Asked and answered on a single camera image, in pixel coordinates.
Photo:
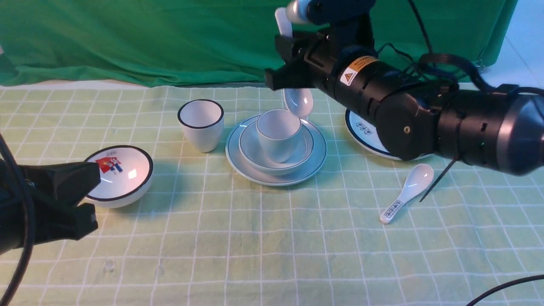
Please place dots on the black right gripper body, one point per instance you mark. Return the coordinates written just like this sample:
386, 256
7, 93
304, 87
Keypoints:
336, 55

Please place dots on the black rimmed flag bowl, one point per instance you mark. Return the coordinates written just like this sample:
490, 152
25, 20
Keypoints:
126, 175

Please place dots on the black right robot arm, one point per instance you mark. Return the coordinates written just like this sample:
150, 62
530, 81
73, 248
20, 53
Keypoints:
461, 118

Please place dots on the pale blue plain plate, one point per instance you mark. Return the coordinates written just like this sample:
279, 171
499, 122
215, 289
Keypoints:
307, 171

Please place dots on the light green checkered tablecloth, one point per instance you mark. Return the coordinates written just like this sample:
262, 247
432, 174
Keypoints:
204, 235

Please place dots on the white cup black rim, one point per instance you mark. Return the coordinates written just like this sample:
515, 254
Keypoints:
202, 123

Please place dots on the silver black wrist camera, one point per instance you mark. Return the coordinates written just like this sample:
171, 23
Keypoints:
320, 12

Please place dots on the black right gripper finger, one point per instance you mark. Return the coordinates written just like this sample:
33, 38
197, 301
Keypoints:
297, 74
299, 48

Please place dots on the pale blue plain cup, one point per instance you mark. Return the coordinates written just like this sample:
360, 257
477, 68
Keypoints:
278, 132

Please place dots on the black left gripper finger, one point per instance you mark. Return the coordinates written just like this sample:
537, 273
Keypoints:
55, 222
61, 185

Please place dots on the pale blue plain spoon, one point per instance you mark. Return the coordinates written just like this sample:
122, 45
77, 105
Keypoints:
298, 101

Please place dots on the black rimmed illustrated plate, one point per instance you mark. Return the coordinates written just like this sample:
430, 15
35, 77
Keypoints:
365, 135

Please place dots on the white spoon printed handle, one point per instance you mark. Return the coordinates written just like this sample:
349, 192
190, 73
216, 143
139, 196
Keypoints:
418, 180

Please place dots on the green backdrop cloth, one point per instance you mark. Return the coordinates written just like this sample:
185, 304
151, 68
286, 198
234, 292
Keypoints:
191, 42

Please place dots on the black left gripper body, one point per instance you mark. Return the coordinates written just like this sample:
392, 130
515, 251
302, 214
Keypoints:
12, 220

